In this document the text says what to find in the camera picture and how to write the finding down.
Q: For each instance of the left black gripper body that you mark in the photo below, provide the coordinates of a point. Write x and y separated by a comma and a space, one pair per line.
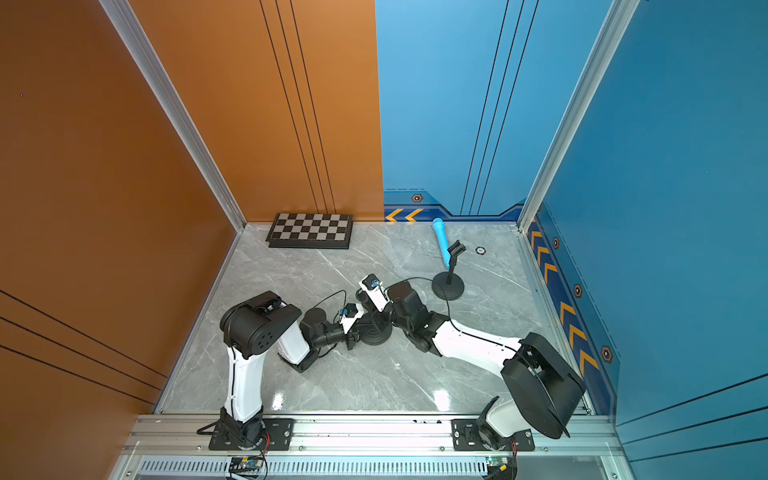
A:
350, 339

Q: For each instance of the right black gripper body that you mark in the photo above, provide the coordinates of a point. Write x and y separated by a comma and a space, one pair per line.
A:
389, 316

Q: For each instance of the black round stand base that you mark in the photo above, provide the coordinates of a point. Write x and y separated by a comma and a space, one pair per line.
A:
448, 286

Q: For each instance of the black stand pole with clip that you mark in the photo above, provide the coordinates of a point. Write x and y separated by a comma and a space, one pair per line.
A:
454, 251

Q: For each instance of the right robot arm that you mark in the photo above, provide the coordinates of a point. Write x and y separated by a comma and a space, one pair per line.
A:
545, 390

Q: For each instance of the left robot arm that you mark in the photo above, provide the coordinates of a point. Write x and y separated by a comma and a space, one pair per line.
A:
270, 309

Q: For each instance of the light blue toy microphone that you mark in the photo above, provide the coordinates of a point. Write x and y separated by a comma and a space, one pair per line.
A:
438, 226

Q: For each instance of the black white checkerboard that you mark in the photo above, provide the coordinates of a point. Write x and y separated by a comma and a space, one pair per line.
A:
311, 231

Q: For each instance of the left green circuit board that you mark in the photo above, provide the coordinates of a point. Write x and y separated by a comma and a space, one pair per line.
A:
250, 466

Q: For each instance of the green circuit board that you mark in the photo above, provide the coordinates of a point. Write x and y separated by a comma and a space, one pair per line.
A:
501, 466
250, 466

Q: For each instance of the right green circuit board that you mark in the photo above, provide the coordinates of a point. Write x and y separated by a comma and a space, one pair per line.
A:
501, 466

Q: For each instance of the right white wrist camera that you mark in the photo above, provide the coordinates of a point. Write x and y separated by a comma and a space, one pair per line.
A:
372, 287

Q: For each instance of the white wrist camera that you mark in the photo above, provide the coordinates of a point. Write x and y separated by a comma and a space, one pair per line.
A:
349, 314
372, 287

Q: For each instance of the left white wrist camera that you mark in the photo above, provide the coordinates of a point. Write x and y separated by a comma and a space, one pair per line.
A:
349, 314

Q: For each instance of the aluminium rail frame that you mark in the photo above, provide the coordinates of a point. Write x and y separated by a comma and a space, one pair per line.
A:
369, 446

